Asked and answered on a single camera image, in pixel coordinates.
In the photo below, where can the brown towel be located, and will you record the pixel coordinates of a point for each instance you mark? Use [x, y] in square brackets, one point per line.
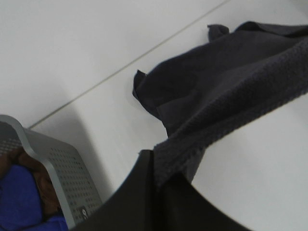
[49, 199]

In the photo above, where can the dark grey towel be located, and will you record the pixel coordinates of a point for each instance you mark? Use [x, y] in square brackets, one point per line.
[214, 89]

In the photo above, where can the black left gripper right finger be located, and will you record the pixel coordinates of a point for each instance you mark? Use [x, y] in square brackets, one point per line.
[185, 209]

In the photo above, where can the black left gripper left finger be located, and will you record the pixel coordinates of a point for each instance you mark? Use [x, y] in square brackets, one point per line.
[131, 207]

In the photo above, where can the blue towel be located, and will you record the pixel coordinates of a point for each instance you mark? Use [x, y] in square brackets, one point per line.
[20, 204]

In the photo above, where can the grey perforated plastic basket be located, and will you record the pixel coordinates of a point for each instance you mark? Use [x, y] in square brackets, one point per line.
[72, 182]

